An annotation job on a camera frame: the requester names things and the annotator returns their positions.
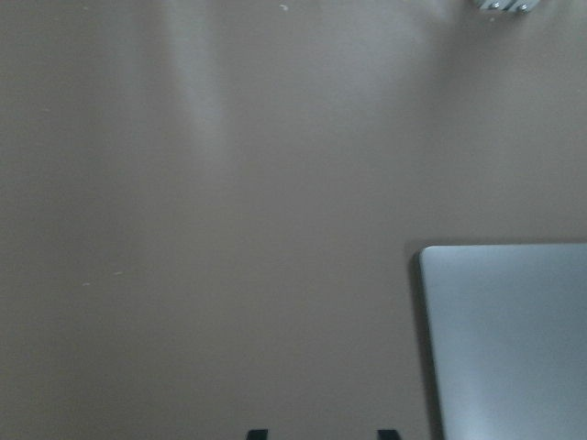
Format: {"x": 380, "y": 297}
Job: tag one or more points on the grey laptop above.
{"x": 507, "y": 327}

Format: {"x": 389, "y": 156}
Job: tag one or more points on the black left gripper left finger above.
{"x": 257, "y": 434}

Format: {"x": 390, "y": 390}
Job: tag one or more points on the aluminium frame post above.
{"x": 510, "y": 6}

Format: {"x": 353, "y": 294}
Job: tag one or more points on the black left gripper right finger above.
{"x": 388, "y": 434}

